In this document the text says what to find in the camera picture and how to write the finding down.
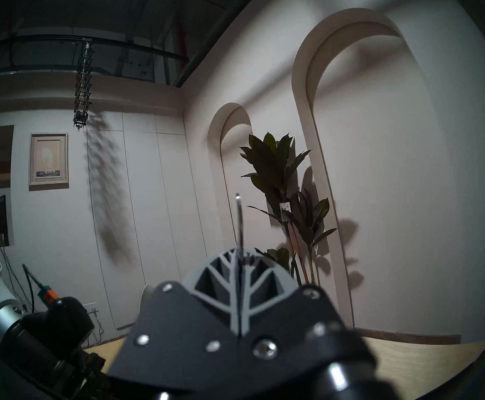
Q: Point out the tall dark green potted plant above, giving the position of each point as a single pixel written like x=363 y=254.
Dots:
x=280 y=170

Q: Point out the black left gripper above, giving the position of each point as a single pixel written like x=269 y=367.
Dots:
x=55 y=370

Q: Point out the white plant label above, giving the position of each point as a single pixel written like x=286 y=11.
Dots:
x=285 y=208

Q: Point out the glass balcony railing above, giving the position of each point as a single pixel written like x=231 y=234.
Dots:
x=80 y=53

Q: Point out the rolled grey mat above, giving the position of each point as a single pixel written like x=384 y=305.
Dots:
x=147 y=299

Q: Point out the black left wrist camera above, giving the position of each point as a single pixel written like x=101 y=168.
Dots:
x=67 y=320

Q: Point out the hanging metal lattice fixture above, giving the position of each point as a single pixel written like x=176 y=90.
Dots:
x=83 y=86

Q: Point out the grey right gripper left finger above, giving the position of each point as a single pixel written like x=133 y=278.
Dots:
x=175 y=341

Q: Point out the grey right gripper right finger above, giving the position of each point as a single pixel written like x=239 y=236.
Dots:
x=292 y=320

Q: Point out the framed picture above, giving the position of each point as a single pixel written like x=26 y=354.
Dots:
x=48 y=161

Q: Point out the white wall outlet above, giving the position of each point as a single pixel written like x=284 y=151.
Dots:
x=91 y=309

